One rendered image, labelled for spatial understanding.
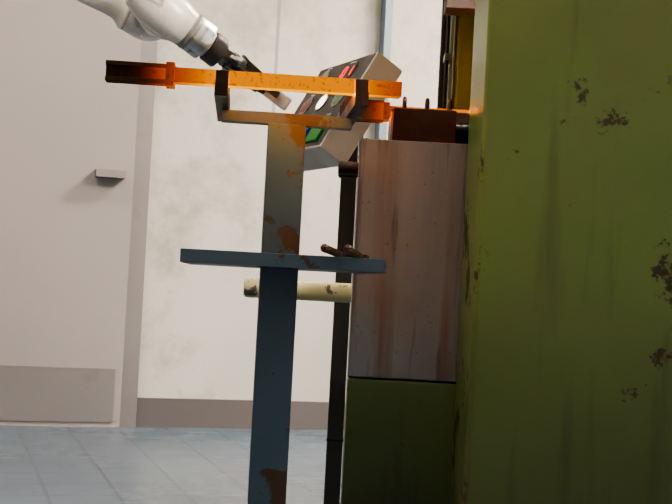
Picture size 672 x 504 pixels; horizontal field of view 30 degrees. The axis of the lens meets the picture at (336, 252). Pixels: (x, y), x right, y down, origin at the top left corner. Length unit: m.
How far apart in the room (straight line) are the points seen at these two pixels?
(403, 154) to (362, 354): 0.38
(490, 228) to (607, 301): 0.23
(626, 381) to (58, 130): 3.49
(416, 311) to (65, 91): 3.12
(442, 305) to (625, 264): 0.39
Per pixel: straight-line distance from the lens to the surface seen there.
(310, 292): 2.91
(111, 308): 5.23
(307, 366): 5.47
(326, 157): 2.99
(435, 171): 2.35
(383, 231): 2.34
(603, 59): 2.15
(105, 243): 5.23
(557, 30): 2.14
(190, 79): 1.91
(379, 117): 2.58
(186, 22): 2.89
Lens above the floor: 0.64
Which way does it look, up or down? 1 degrees up
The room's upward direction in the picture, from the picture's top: 3 degrees clockwise
